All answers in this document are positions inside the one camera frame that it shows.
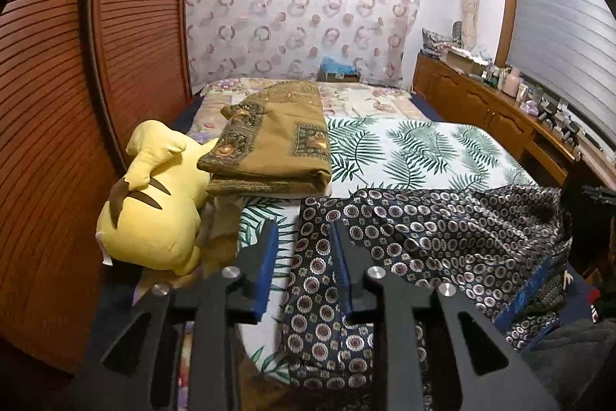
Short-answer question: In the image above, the circle-patterned sheer curtain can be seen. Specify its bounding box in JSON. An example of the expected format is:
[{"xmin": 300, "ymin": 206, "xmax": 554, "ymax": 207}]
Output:
[{"xmin": 185, "ymin": 0, "xmax": 422, "ymax": 87}]

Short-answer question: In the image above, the wooden louvered wardrobe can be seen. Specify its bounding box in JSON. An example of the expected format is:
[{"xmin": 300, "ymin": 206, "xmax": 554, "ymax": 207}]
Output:
[{"xmin": 0, "ymin": 0, "xmax": 193, "ymax": 373}]

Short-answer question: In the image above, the person's dark clothing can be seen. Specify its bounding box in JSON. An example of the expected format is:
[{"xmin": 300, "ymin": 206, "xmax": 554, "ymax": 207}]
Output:
[{"xmin": 520, "ymin": 276, "xmax": 616, "ymax": 411}]

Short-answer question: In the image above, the long wooden cabinet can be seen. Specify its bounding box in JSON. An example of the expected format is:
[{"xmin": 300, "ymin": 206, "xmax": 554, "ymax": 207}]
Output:
[{"xmin": 414, "ymin": 55, "xmax": 585, "ymax": 188}]

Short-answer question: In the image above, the floral fabric bag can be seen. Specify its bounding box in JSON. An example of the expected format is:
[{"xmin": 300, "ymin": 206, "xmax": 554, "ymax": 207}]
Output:
[{"xmin": 421, "ymin": 28, "xmax": 458, "ymax": 58}]

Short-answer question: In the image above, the folded brown patterned cloth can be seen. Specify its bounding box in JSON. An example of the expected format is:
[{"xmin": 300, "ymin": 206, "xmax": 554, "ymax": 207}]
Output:
[{"xmin": 197, "ymin": 81, "xmax": 333, "ymax": 198}]

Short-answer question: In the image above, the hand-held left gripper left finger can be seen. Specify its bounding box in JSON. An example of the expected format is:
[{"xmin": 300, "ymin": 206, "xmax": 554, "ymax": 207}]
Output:
[{"xmin": 72, "ymin": 221, "xmax": 281, "ymax": 411}]

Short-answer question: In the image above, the floral blanket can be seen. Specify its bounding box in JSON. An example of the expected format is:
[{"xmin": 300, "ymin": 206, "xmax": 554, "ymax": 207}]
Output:
[{"xmin": 185, "ymin": 76, "xmax": 431, "ymax": 137}]

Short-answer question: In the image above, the patterned shirt with blue collar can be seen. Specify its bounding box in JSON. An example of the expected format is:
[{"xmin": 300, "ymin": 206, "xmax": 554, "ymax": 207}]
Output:
[{"xmin": 279, "ymin": 185, "xmax": 573, "ymax": 411}]

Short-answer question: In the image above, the open cardboard box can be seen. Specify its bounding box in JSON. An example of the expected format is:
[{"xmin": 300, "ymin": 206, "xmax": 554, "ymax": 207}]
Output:
[{"xmin": 445, "ymin": 47, "xmax": 489, "ymax": 75}]

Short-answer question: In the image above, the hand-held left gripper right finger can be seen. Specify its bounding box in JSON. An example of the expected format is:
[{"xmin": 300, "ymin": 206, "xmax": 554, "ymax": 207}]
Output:
[{"xmin": 328, "ymin": 221, "xmax": 561, "ymax": 411}]

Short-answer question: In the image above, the blue cloth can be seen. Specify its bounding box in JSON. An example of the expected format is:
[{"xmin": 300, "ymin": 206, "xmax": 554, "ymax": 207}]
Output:
[{"xmin": 320, "ymin": 56, "xmax": 357, "ymax": 75}]

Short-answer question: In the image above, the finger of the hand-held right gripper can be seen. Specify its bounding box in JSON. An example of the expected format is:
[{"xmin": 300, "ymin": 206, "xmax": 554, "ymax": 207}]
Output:
[{"xmin": 580, "ymin": 185, "xmax": 616, "ymax": 212}]

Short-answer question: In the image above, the grey window blind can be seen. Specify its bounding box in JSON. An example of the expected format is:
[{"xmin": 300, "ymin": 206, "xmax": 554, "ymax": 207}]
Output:
[{"xmin": 507, "ymin": 0, "xmax": 616, "ymax": 137}]

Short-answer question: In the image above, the yellow plush toy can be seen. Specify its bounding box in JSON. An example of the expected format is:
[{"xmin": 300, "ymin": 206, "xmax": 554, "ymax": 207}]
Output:
[{"xmin": 95, "ymin": 119, "xmax": 219, "ymax": 277}]

